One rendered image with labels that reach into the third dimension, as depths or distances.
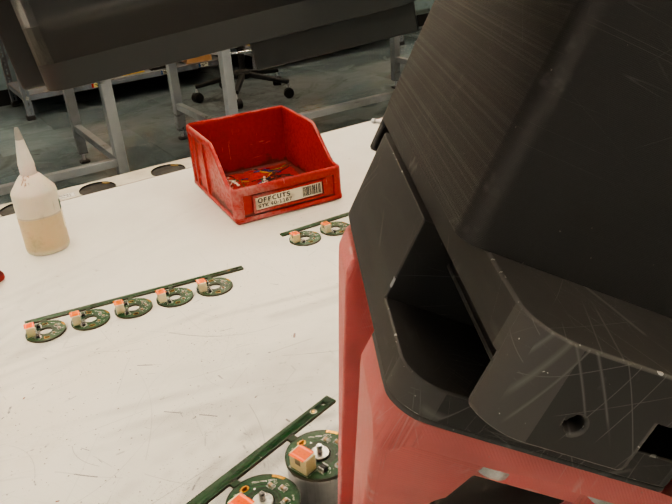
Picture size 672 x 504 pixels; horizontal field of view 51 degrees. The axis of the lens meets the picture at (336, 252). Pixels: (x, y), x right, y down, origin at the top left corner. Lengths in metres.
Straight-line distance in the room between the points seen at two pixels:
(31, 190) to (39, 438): 0.24
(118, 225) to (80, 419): 0.26
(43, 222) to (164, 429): 0.26
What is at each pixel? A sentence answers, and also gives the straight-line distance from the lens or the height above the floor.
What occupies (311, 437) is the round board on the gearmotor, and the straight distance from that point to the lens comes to 0.27.
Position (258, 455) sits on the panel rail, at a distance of 0.26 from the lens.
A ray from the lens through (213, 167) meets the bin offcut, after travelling 0.62.
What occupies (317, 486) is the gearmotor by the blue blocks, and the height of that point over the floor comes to 0.81.
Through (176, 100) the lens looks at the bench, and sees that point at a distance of 3.44.
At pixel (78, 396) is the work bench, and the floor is 0.75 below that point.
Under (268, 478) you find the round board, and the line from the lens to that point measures 0.26.
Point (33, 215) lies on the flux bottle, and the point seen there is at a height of 0.78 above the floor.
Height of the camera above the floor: 0.99
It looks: 27 degrees down
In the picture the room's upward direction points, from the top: 4 degrees counter-clockwise
